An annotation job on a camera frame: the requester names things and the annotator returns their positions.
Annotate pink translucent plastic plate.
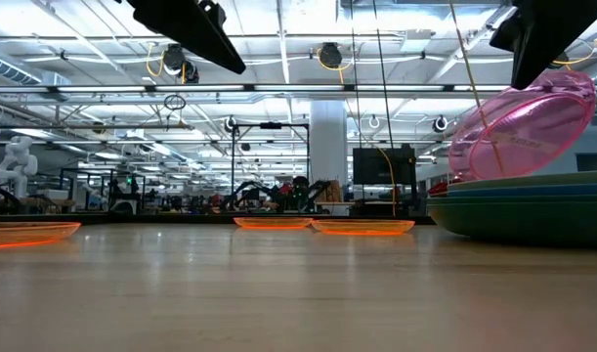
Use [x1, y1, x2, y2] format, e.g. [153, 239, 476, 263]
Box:
[448, 68, 597, 183]

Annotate large dark green plastic plate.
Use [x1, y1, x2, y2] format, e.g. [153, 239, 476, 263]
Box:
[426, 194, 597, 249]

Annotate orange translucent plastic plate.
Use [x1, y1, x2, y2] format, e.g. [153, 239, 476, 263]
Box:
[0, 220, 83, 252]
[310, 217, 417, 238]
[232, 215, 314, 232]

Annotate long ceiling light strip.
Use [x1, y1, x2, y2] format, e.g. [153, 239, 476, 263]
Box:
[0, 83, 597, 95]

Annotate white building column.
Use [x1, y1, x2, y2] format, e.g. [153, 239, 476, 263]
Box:
[309, 99, 349, 202]

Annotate black background robot arms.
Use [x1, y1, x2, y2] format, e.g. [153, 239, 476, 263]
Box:
[219, 176, 334, 215]

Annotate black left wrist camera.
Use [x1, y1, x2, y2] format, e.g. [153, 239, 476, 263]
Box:
[197, 0, 228, 29]

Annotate thick yellow hanging cable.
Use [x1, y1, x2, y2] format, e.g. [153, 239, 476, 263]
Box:
[448, 0, 505, 176]

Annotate hanging black cable loop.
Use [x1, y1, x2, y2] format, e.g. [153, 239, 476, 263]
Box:
[162, 93, 188, 111]

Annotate black background camera rig frame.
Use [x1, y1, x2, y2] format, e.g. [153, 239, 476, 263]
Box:
[231, 121, 312, 212]

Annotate black hanging cable with coil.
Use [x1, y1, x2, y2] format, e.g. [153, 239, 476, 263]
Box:
[372, 0, 396, 149]

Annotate thin black hanging cable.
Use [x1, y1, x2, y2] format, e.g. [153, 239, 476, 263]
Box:
[350, 0, 362, 149]

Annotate background workstation with black frame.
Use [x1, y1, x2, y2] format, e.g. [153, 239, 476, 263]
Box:
[58, 167, 148, 215]

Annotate thin yellow cable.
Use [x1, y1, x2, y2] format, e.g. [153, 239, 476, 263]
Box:
[374, 145, 398, 217]

